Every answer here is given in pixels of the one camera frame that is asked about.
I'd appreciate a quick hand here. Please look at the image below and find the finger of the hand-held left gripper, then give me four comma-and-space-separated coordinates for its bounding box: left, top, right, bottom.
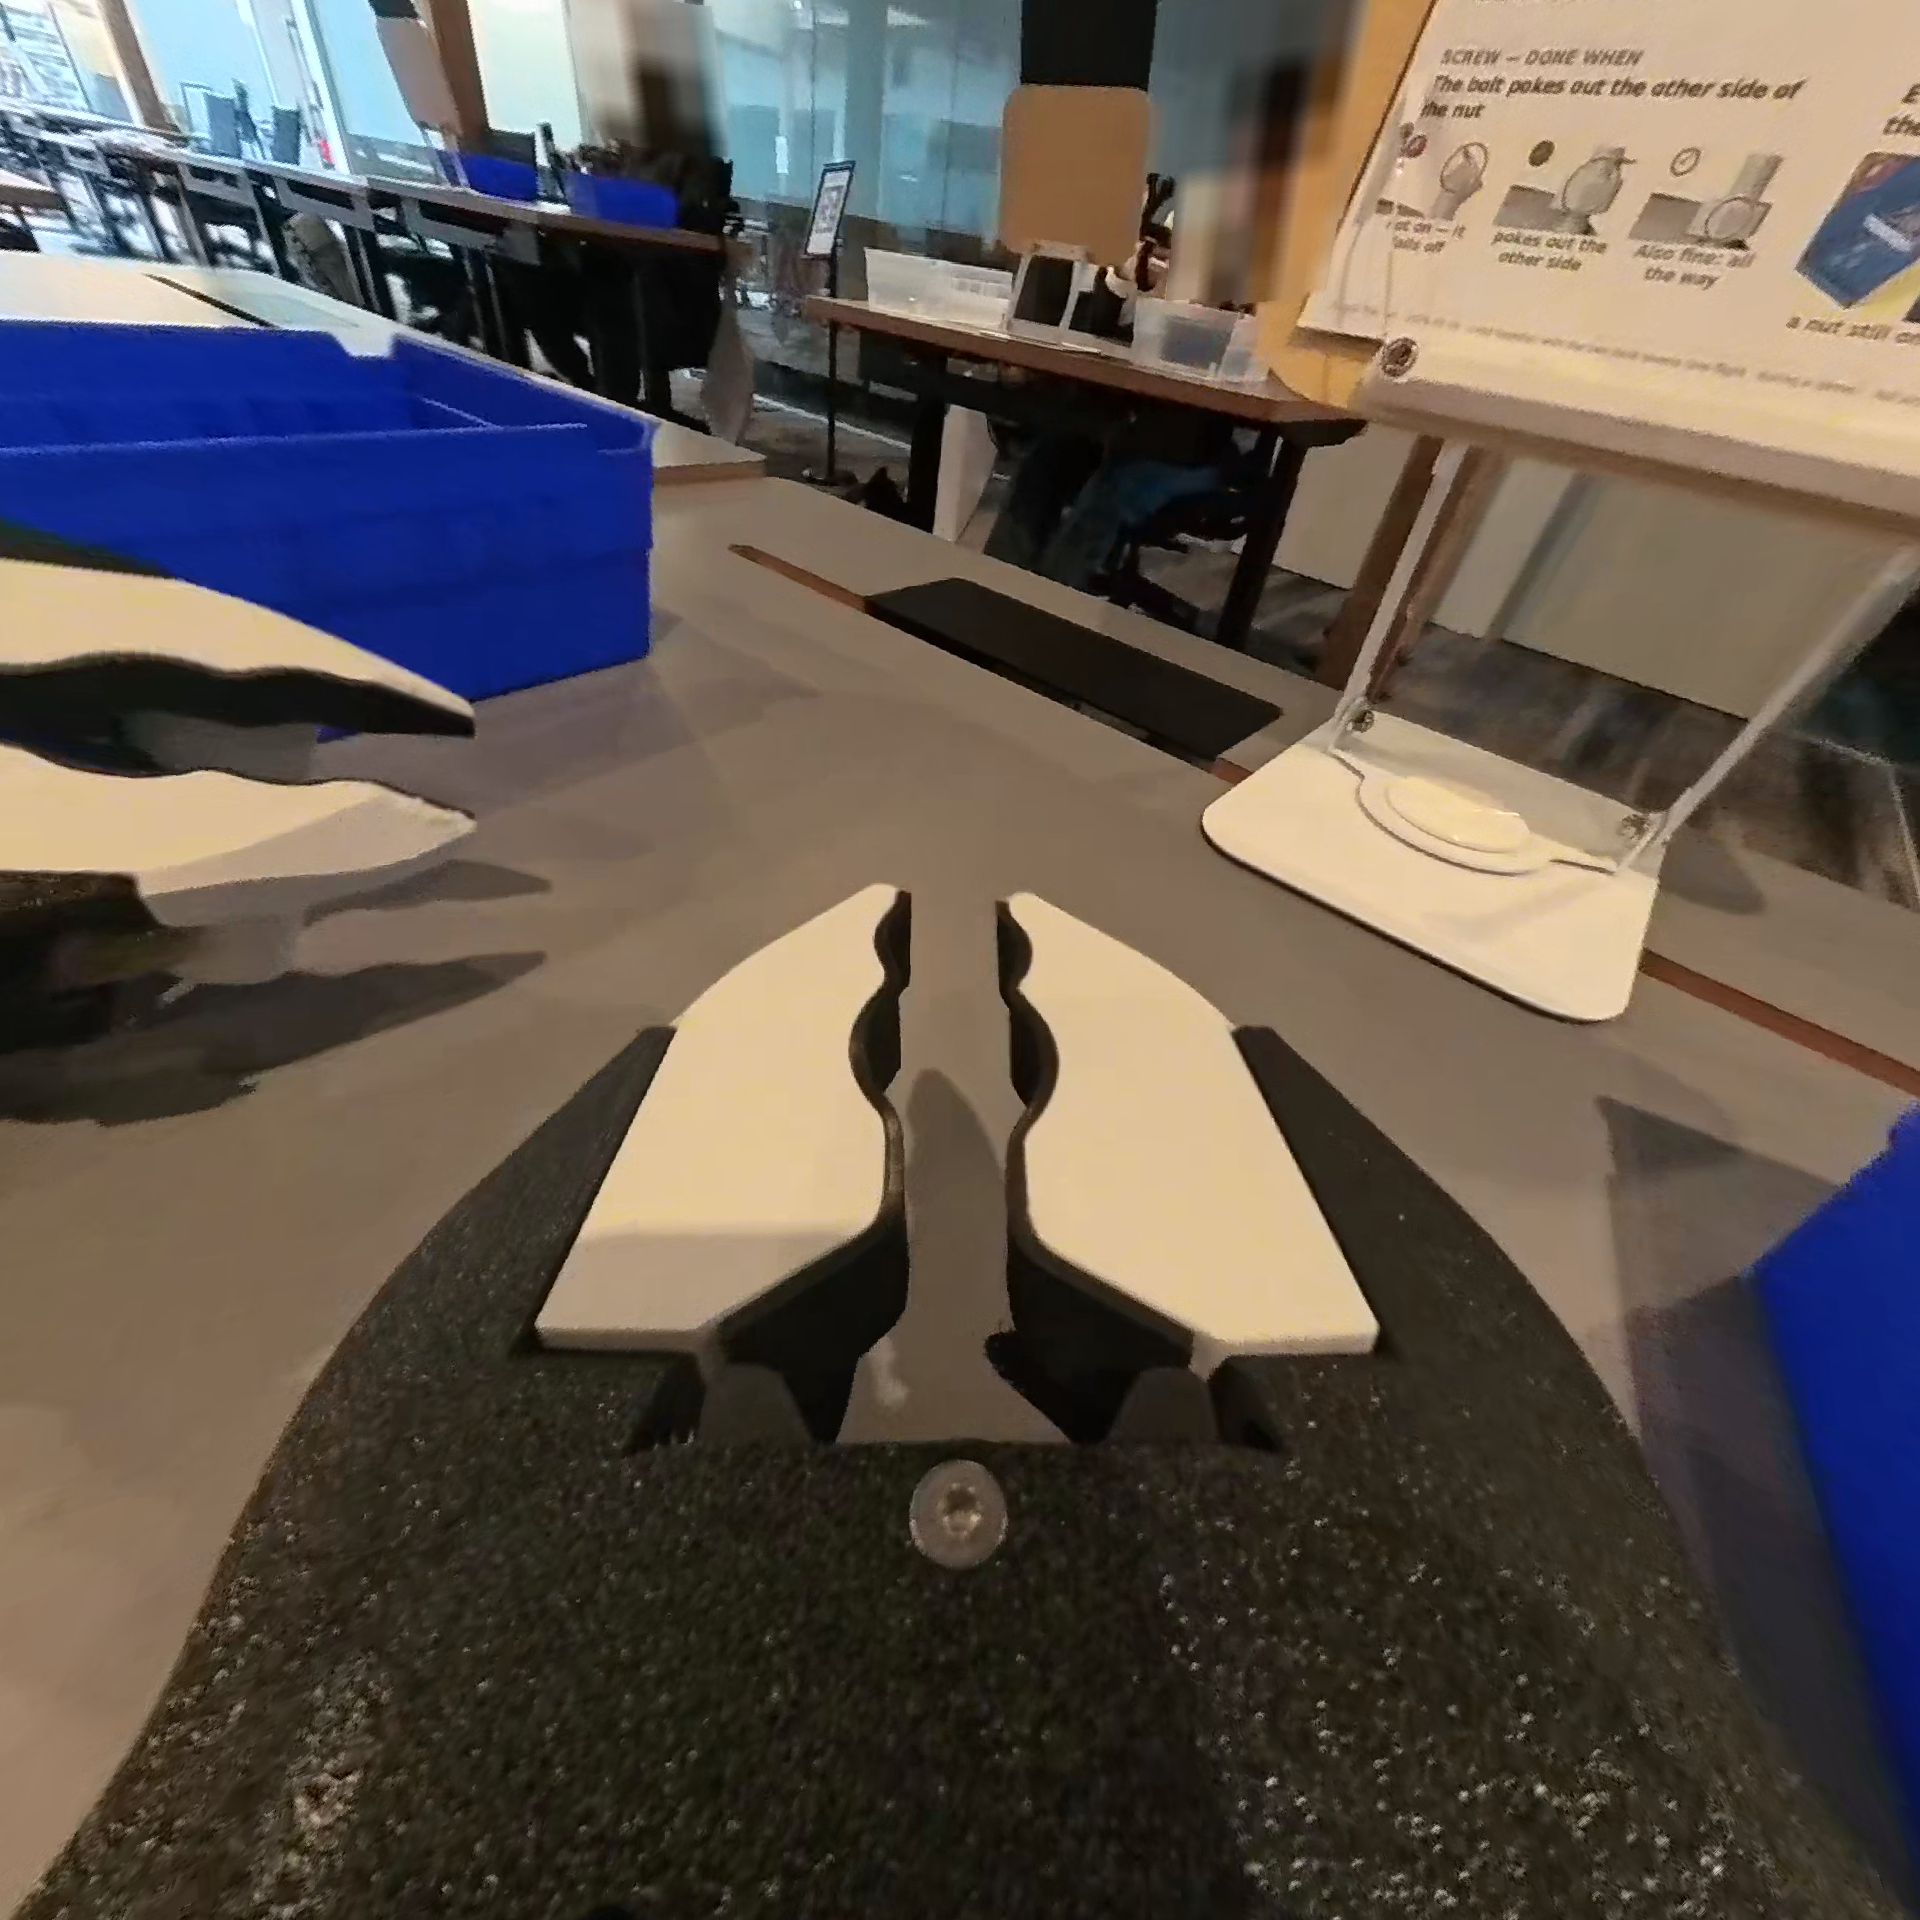
0, 517, 481, 745
0, 720, 481, 984

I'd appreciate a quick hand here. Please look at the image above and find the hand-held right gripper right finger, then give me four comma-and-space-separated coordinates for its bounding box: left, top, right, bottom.
995, 891, 1383, 1405

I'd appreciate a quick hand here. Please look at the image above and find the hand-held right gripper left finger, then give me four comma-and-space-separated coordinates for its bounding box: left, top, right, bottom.
532, 882, 914, 1405

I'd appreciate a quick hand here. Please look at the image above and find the blue plastic bin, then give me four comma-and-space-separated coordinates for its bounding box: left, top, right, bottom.
0, 314, 661, 708
1744, 1103, 1920, 1690

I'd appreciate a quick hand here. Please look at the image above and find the instruction board stand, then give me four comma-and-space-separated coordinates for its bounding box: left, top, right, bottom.
1201, 0, 1920, 1027

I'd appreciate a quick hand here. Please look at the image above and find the row of dark desks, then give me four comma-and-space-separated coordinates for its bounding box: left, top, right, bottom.
0, 132, 730, 440

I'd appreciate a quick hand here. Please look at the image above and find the black rubber pad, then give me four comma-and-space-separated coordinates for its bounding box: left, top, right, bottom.
864, 577, 1287, 763

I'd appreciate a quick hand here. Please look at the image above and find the black office chair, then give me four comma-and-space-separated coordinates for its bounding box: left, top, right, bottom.
1033, 447, 1254, 621

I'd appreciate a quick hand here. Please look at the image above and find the floor sign holder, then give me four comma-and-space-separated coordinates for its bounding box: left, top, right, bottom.
803, 157, 863, 487

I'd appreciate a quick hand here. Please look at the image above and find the clear plastic box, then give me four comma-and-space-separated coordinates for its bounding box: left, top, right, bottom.
1131, 292, 1267, 380
864, 247, 1012, 328

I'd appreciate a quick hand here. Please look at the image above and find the wooden table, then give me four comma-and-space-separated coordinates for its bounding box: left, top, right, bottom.
803, 292, 1370, 651

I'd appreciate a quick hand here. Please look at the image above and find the wooden post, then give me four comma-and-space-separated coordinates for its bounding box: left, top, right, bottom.
1316, 336, 1518, 686

